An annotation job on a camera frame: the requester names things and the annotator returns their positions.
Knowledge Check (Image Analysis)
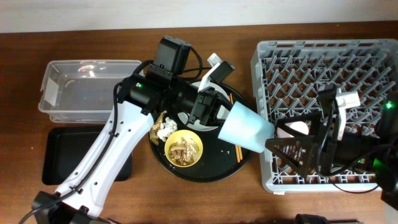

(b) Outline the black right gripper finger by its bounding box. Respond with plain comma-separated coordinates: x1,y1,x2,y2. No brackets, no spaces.
265,136,316,178
276,111,322,137

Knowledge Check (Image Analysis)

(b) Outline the pink plastic cup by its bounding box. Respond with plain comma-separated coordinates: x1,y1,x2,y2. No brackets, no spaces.
277,121,309,138

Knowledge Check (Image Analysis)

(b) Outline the grey round plate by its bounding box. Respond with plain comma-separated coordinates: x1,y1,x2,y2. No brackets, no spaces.
177,81,231,132

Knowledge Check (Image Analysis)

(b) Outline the light blue plastic cup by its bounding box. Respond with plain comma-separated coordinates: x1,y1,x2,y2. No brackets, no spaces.
218,102,275,153

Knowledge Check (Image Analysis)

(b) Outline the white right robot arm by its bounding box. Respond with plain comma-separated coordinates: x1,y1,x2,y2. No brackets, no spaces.
265,88,397,209

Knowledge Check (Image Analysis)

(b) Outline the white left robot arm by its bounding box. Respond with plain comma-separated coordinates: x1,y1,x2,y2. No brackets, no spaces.
20,74,232,223

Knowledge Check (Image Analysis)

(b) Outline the grey plastic dishwasher rack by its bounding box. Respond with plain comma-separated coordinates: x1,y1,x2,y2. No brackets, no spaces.
251,39,397,194

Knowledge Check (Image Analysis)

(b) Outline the crumpled white tissue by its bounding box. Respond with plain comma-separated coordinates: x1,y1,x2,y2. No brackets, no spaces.
157,117,178,142

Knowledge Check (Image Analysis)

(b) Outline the yellow bowl with food scraps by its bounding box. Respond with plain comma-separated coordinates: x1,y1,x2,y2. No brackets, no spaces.
164,130,203,168

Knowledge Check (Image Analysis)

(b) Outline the round black serving tray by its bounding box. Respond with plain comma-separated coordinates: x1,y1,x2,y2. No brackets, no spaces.
150,127,253,182

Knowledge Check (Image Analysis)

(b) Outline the gold brown snack wrapper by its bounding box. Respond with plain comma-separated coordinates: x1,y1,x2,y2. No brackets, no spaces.
149,111,167,146

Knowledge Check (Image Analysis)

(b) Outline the black object at bottom edge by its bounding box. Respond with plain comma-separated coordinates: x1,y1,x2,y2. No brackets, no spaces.
294,214,330,224

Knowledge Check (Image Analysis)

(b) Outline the clear plastic bin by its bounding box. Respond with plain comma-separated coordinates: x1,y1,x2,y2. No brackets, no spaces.
38,60,141,124

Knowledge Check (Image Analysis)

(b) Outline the black rectangular tray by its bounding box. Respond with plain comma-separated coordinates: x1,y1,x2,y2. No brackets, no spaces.
42,126,134,186

